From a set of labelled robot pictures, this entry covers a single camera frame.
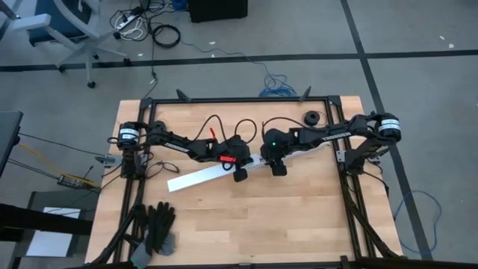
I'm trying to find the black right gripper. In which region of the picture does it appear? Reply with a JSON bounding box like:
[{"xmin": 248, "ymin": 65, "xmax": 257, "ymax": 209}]
[{"xmin": 260, "ymin": 128, "xmax": 299, "ymax": 178}]

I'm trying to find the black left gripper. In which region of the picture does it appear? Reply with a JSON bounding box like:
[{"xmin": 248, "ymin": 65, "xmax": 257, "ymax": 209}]
[{"xmin": 218, "ymin": 134, "xmax": 255, "ymax": 184}]

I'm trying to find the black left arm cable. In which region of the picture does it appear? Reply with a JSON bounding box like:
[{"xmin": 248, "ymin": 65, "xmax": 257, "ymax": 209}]
[{"xmin": 192, "ymin": 114, "xmax": 258, "ymax": 145}]

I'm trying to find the black computer case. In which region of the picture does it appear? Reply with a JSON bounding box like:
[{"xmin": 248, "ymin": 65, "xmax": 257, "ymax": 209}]
[{"xmin": 187, "ymin": 0, "xmax": 249, "ymax": 24}]

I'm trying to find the yellow floor cable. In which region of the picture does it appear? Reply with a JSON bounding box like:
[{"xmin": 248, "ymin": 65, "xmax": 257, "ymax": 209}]
[{"xmin": 17, "ymin": 143, "xmax": 102, "ymax": 188}]

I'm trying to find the blue floor cable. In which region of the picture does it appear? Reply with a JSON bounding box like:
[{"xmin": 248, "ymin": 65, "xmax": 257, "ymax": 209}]
[
  {"xmin": 393, "ymin": 189, "xmax": 444, "ymax": 256},
  {"xmin": 175, "ymin": 0, "xmax": 298, "ymax": 99}
]

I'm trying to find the black aluminium frame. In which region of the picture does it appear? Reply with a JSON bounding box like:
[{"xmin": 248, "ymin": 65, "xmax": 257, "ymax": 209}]
[{"xmin": 89, "ymin": 85, "xmax": 406, "ymax": 269}]

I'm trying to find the black flat crossbar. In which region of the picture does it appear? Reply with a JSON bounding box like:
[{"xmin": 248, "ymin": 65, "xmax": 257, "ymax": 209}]
[{"xmin": 0, "ymin": 203, "xmax": 94, "ymax": 242}]

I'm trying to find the black work glove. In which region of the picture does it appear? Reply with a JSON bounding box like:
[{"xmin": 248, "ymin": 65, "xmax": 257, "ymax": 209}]
[
  {"xmin": 146, "ymin": 200, "xmax": 177, "ymax": 257},
  {"xmin": 130, "ymin": 203, "xmax": 155, "ymax": 269}
]

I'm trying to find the white power strip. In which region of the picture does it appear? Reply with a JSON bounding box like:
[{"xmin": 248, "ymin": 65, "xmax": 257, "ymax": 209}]
[{"xmin": 115, "ymin": 13, "xmax": 140, "ymax": 31}]

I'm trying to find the white slotted cable raceway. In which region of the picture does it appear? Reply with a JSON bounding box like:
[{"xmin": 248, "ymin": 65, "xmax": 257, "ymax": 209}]
[{"xmin": 252, "ymin": 143, "xmax": 329, "ymax": 171}]

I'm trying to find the white raceway cover strip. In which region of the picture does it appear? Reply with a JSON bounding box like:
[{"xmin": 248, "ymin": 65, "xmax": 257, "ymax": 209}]
[{"xmin": 167, "ymin": 152, "xmax": 262, "ymax": 194}]

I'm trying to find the white paper sheet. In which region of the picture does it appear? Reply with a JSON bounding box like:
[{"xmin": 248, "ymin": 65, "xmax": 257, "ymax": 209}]
[{"xmin": 25, "ymin": 206, "xmax": 81, "ymax": 258}]

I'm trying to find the grey cabinet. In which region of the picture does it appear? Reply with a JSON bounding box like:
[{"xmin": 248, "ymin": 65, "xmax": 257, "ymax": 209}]
[{"xmin": 14, "ymin": 190, "xmax": 102, "ymax": 269}]

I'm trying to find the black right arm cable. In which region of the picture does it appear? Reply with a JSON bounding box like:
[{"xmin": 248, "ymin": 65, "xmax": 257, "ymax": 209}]
[{"xmin": 261, "ymin": 117, "xmax": 311, "ymax": 132}]

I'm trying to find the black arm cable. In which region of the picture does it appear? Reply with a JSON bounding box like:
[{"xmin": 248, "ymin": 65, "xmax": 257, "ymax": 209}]
[
  {"xmin": 192, "ymin": 114, "xmax": 258, "ymax": 145},
  {"xmin": 261, "ymin": 117, "xmax": 311, "ymax": 132}
]

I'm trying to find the black side desk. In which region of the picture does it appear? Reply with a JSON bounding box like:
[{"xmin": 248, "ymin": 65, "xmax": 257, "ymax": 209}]
[{"xmin": 0, "ymin": 111, "xmax": 24, "ymax": 180}]

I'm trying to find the black cable coil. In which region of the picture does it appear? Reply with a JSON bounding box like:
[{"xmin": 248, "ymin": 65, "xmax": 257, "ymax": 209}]
[{"xmin": 152, "ymin": 24, "xmax": 182, "ymax": 49}]

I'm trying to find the small black electronics box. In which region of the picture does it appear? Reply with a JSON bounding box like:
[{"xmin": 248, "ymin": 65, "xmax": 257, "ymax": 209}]
[{"xmin": 56, "ymin": 173, "xmax": 93, "ymax": 191}]

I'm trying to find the grey office chair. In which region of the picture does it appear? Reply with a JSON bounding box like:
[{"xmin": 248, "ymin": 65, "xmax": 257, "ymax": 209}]
[{"xmin": 0, "ymin": 0, "xmax": 132, "ymax": 90}]

